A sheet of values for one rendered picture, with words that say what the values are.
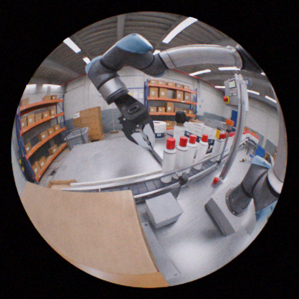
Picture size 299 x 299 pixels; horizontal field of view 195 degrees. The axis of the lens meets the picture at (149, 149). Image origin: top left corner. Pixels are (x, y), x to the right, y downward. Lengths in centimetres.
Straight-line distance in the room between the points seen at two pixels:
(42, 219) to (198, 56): 44
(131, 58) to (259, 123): 815
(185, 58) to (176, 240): 57
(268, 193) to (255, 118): 803
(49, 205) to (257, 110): 847
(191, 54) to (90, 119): 350
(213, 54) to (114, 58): 26
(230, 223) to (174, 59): 57
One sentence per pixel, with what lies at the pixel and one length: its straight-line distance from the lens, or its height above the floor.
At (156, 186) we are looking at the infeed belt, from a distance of 42.
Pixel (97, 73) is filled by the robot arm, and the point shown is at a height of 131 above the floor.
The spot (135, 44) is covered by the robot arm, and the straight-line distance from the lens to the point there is 22.
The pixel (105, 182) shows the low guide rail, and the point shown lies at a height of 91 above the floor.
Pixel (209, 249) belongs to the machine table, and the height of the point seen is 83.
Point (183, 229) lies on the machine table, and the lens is 39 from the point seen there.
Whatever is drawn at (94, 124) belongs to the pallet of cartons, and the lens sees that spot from 356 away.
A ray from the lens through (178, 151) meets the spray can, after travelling 37.
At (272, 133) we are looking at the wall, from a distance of 818.
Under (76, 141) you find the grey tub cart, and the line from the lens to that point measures 226.
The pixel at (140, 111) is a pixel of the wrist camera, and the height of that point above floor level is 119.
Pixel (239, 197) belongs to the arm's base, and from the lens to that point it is 44.
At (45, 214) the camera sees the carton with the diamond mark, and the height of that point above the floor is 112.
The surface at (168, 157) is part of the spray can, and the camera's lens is 34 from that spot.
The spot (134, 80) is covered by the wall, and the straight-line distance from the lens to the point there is 500.
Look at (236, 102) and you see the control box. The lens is 59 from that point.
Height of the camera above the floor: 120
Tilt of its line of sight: 27 degrees down
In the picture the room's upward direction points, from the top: straight up
